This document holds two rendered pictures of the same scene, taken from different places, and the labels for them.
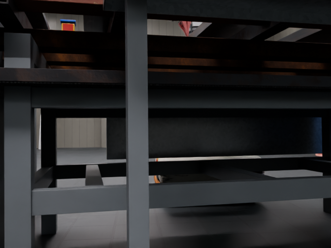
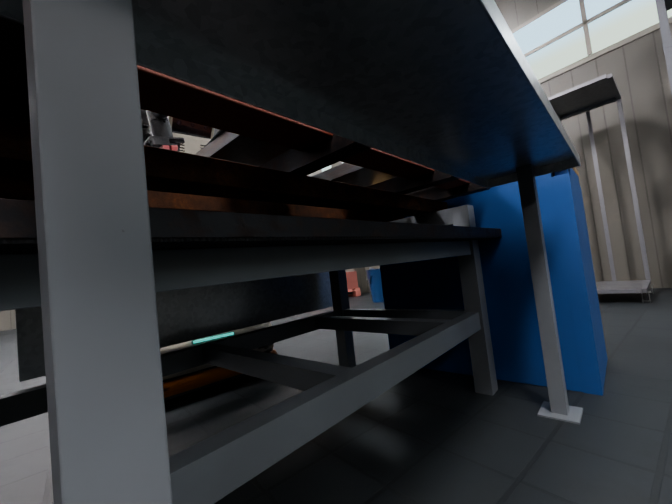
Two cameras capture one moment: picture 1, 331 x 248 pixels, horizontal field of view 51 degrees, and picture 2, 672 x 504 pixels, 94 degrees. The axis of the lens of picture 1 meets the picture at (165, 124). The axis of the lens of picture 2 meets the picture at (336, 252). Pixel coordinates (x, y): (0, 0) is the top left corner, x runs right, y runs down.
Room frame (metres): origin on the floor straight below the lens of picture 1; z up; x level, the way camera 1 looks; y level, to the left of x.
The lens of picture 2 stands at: (0.51, 0.05, 0.50)
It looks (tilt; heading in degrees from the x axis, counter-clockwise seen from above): 3 degrees up; 325
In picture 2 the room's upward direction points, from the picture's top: 6 degrees counter-clockwise
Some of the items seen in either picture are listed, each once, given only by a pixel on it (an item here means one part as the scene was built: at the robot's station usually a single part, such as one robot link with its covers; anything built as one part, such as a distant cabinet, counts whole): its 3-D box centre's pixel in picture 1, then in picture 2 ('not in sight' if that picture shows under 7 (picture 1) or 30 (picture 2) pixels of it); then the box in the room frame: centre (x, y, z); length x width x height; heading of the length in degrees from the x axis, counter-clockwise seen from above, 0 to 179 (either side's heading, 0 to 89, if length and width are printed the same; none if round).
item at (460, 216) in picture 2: not in sight; (474, 297); (1.17, -1.01, 0.34); 0.06 x 0.06 x 0.68; 13
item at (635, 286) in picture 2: not in sight; (595, 196); (1.38, -3.28, 0.86); 0.64 x 0.52 x 1.71; 95
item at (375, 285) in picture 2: not in sight; (380, 283); (3.63, -2.77, 0.23); 0.40 x 0.36 x 0.46; 0
